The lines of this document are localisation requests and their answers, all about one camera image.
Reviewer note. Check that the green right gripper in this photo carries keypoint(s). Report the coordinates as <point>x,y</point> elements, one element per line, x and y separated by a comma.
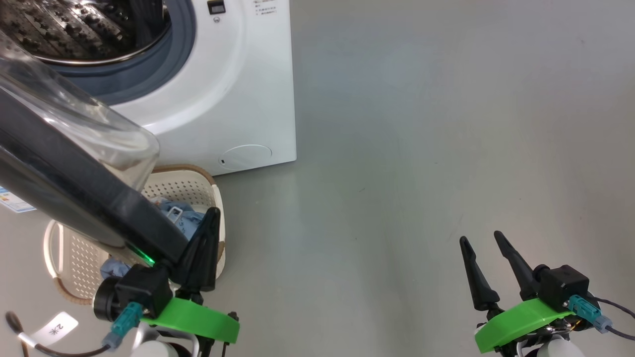
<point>516,322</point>

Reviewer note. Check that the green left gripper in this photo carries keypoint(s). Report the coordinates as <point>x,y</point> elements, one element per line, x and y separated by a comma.
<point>198,320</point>

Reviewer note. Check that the blue cartoon print garment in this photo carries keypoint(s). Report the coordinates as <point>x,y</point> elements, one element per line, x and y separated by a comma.
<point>191,220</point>

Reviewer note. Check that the black round glass washer door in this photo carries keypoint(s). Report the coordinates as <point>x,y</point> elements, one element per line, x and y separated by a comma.
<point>64,168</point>

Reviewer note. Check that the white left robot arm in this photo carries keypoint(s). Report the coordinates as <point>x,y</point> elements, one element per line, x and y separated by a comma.
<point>158,347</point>

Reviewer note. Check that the white front-load washing machine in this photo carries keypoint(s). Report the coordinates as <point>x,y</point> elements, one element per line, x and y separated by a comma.
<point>238,99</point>

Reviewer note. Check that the grey rubber door gasket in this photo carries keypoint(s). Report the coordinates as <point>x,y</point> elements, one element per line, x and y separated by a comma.
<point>163,64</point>

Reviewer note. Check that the stainless steel washing machine drum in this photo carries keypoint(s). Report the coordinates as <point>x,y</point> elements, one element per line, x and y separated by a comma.
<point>59,25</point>

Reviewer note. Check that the cream perforated laundry basket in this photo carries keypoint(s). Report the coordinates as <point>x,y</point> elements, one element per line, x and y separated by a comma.
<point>188,186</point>

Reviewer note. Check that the round white filter cover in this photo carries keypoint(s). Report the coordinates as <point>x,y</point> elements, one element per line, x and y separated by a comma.
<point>245,157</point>

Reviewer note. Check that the blue energy label sticker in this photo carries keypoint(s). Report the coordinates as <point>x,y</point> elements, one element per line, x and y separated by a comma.
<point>15,201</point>

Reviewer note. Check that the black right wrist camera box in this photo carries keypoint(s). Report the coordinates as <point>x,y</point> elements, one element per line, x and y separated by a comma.
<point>563,285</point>

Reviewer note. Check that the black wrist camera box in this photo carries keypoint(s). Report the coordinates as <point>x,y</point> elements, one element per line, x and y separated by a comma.
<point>139,290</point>
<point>563,285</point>

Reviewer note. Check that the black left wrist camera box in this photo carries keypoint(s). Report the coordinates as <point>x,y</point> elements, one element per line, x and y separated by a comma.
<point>139,290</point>

